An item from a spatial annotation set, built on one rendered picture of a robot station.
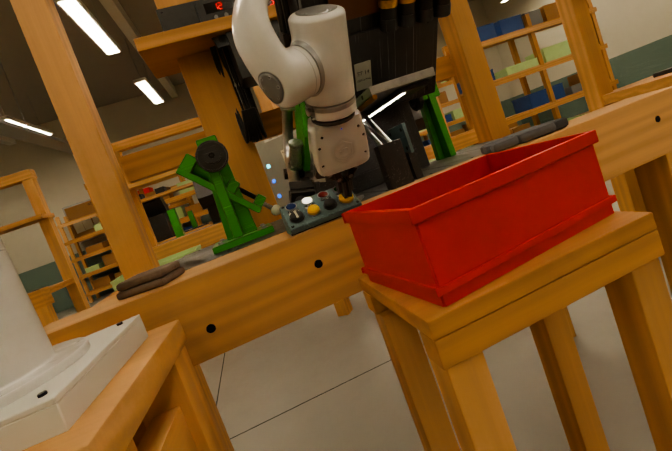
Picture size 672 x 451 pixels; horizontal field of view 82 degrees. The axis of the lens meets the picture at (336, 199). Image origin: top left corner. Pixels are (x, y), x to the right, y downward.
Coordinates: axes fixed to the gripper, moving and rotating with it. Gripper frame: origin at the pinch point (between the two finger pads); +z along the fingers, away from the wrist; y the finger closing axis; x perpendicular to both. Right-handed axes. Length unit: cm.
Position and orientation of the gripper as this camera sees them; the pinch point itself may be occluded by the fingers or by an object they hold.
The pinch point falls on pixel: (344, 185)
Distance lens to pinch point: 74.3
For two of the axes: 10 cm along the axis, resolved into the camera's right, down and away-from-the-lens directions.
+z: 1.4, 7.8, 6.1
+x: -3.9, -5.3, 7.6
